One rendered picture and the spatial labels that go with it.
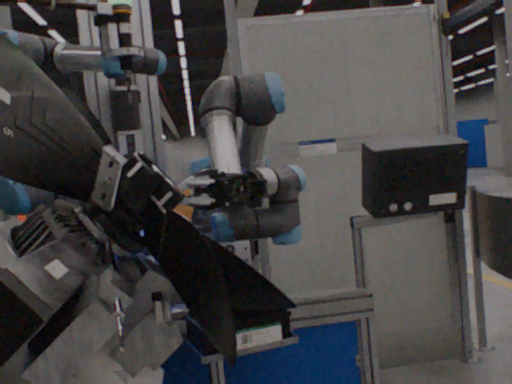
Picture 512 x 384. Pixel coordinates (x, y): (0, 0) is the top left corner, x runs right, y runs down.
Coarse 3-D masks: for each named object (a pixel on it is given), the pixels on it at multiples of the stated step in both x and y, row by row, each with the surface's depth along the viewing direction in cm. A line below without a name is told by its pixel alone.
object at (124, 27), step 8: (120, 16) 100; (128, 16) 101; (120, 24) 100; (128, 24) 101; (120, 32) 101; (128, 32) 101; (120, 40) 101; (128, 40) 101; (120, 64) 102; (128, 64) 102
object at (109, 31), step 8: (96, 8) 98; (104, 8) 98; (96, 16) 99; (104, 16) 98; (112, 16) 99; (96, 24) 100; (104, 24) 100; (112, 24) 99; (104, 32) 100; (112, 32) 99; (104, 40) 100; (112, 40) 99; (104, 48) 101; (112, 48) 99; (120, 48) 99; (128, 48) 99; (136, 48) 100; (112, 56) 100; (120, 56) 100; (128, 56) 101; (136, 56) 102
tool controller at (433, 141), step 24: (384, 144) 143; (408, 144) 141; (432, 144) 139; (456, 144) 139; (384, 168) 138; (408, 168) 139; (432, 168) 140; (456, 168) 141; (384, 192) 140; (408, 192) 141; (432, 192) 142; (456, 192) 143; (384, 216) 143
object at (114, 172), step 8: (104, 152) 86; (104, 160) 86; (112, 160) 88; (104, 168) 86; (112, 168) 88; (120, 168) 90; (104, 176) 86; (112, 176) 88; (96, 184) 84; (104, 184) 86; (112, 184) 88; (96, 192) 84; (104, 192) 86; (112, 192) 88; (96, 200) 84; (104, 200) 86; (112, 200) 88; (104, 208) 86
